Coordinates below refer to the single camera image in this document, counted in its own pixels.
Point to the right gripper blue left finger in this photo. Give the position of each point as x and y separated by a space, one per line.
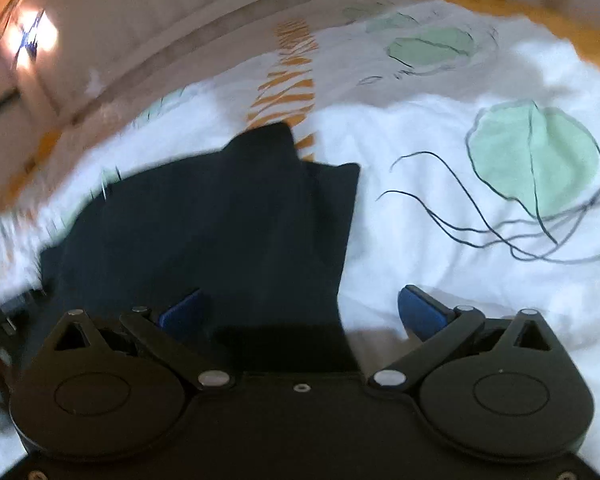
179 318

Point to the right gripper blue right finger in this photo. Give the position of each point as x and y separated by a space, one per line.
431 321

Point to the black hooded sweatshirt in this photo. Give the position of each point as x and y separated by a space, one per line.
261 233

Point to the white patterned duvet cover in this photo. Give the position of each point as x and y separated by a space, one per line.
478 140

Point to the white wooden bed frame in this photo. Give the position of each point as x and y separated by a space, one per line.
111 52

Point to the blue star lamp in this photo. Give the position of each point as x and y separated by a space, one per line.
31 33

